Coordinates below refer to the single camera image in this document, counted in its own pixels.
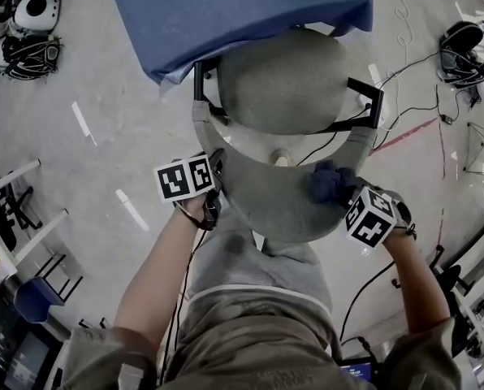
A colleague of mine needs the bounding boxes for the grey armchair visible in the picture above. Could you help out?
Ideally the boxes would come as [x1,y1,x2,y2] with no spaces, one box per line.
[191,26,385,245]

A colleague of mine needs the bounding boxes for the table with blue tablecloth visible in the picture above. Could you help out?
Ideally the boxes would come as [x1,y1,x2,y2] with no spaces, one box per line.
[106,0,375,88]

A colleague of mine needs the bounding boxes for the round white table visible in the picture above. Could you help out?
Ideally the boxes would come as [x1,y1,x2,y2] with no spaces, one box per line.
[465,122,484,176]

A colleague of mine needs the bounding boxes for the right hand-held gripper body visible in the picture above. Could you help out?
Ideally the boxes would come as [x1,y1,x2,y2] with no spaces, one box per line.
[344,184,414,251]

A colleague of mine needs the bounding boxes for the white desk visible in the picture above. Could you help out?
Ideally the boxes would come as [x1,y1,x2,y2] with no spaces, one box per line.
[0,158,71,278]

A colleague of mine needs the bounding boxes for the blue chair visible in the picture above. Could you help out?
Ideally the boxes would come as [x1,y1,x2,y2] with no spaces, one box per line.
[13,253,84,324]

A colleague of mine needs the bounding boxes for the small screen device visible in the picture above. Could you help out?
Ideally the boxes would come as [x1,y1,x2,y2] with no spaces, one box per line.
[338,362,374,384]

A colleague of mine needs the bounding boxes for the black backpack with cables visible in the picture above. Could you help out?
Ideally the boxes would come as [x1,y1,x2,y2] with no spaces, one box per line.
[0,33,63,80]
[439,49,484,89]

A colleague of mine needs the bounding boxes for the white metal rack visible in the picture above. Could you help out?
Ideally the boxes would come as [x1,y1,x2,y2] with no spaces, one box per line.
[455,213,484,381]

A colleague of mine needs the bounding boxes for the black pod case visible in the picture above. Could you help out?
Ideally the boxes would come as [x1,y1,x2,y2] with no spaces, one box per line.
[439,20,484,52]

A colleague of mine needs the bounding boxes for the person's left forearm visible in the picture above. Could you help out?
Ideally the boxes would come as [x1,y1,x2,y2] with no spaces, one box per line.
[114,203,205,340]

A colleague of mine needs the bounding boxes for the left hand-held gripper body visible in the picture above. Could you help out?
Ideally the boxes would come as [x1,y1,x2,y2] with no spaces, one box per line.
[153,154,223,232]

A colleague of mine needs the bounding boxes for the person's right forearm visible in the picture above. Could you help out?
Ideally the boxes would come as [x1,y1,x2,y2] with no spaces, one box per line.
[382,225,452,335]

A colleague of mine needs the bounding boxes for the person's grey shorts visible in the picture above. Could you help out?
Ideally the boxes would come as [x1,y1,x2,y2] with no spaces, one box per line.
[187,215,333,313]

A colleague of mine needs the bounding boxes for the black swivel chair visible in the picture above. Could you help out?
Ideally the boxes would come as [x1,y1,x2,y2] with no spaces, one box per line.
[426,245,477,359]

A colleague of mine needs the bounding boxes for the black floor cable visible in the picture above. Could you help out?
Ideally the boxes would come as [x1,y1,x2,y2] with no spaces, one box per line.
[294,50,446,167]

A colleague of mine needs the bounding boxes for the large white pod case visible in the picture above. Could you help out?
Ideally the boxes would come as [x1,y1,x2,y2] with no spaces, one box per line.
[13,0,62,32]

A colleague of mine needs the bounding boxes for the black monitor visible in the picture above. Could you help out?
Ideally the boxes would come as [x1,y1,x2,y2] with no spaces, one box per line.
[4,331,52,390]

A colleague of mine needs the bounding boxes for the person's khaki shirt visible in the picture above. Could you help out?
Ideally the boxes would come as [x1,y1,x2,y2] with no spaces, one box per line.
[61,284,465,390]

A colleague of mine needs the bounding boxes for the person's right shoe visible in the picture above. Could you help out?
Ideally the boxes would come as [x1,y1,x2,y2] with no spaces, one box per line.
[269,149,294,169]

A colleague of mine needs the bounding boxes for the black office chair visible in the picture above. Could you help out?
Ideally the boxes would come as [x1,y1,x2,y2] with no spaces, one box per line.
[0,171,44,251]

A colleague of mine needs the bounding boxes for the dark blue wiping cloth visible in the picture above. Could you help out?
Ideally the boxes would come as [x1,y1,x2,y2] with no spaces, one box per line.
[306,159,365,210]

